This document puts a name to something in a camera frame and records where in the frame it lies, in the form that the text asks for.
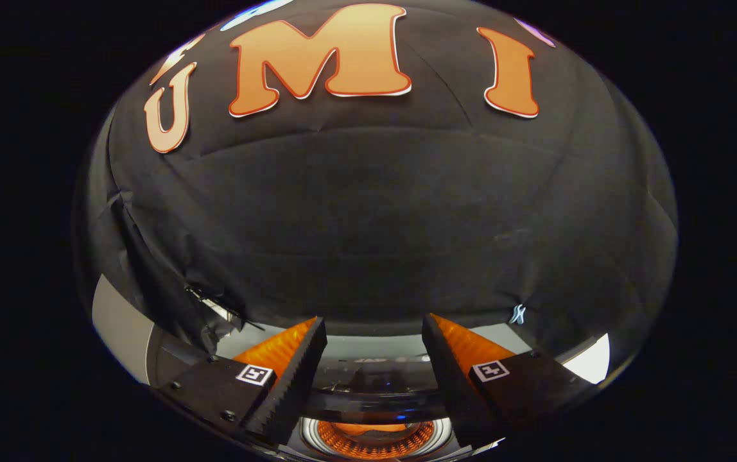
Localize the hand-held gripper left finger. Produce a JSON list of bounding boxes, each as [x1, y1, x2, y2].
[[153, 317, 327, 445]]

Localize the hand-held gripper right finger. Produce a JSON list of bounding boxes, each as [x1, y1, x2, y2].
[[423, 313, 597, 448]]

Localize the grey washing machine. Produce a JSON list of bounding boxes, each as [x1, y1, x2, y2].
[[144, 318, 575, 462]]

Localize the orange polo shirt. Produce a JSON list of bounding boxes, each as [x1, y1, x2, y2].
[[317, 420, 437, 460]]

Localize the white panel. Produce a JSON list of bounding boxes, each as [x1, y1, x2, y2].
[[564, 334, 611, 384]]

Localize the black backdrop cloth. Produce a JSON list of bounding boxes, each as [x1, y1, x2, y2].
[[73, 0, 679, 386]]

